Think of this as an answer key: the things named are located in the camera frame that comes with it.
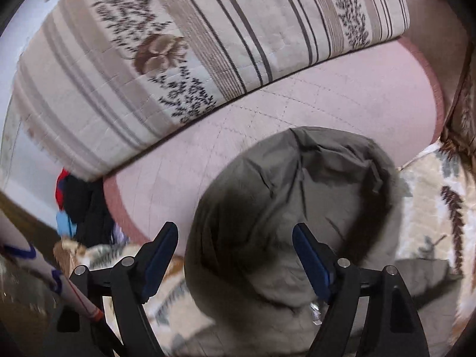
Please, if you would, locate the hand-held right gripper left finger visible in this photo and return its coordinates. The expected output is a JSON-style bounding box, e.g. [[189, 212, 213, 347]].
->
[[57, 221, 179, 357]]

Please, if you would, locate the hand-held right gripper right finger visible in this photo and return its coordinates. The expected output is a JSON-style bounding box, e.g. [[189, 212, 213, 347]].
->
[[292, 222, 428, 357]]

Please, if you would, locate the grey-brown quilted jacket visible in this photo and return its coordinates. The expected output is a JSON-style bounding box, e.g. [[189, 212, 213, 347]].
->
[[184, 126, 462, 357]]

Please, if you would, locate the black clothes pile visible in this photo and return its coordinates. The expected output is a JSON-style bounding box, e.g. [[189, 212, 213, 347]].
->
[[62, 174, 117, 247]]

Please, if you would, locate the light blue cloth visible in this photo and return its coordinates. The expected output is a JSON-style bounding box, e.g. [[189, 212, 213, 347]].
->
[[56, 211, 78, 238]]

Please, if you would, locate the red garment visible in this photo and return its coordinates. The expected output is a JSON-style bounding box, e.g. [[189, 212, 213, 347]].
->
[[55, 169, 72, 209]]

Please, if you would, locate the leaf print plush blanket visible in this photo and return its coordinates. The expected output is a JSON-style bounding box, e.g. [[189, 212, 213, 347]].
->
[[54, 141, 476, 357]]

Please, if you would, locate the pink quilted sofa cushion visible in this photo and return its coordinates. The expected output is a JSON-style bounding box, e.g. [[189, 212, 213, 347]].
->
[[102, 39, 445, 257]]

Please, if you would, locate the striped floral sofa cushion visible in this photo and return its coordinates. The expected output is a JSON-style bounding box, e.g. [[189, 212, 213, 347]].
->
[[13, 0, 411, 181], [442, 50, 476, 166]]

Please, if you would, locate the pink brown sofa armrest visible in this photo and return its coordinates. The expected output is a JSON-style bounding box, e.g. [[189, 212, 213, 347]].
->
[[400, 0, 472, 120]]

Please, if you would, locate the white striped cable sleeve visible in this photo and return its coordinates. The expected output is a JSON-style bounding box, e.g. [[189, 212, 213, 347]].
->
[[0, 208, 123, 357]]

